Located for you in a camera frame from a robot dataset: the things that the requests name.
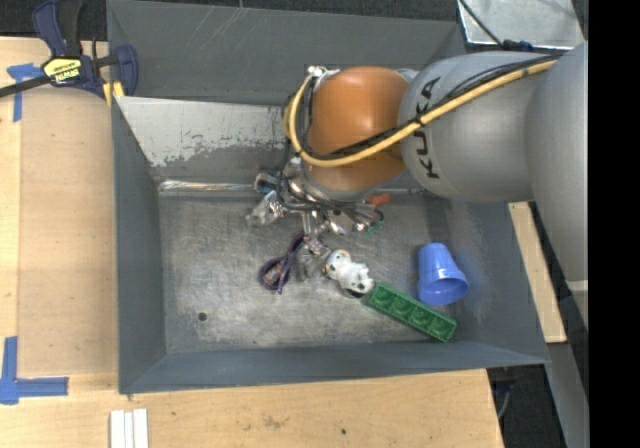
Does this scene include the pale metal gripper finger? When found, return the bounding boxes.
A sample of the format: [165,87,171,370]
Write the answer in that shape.
[244,190,290,230]
[295,238,330,283]

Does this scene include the purple sunglasses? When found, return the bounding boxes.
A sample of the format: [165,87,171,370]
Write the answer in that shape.
[258,232,307,295]

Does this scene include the white spotted toy dog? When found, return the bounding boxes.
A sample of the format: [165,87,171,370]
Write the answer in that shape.
[323,249,375,299]

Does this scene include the grey metal bin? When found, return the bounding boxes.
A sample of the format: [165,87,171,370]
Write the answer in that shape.
[104,0,552,395]

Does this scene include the dark green flat block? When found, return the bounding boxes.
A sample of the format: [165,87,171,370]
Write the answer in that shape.
[360,280,459,343]

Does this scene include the blue plastic cup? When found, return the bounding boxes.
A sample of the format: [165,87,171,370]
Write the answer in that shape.
[416,242,471,308]

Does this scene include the pale wood board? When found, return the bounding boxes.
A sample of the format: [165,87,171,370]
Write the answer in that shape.
[17,38,122,380]

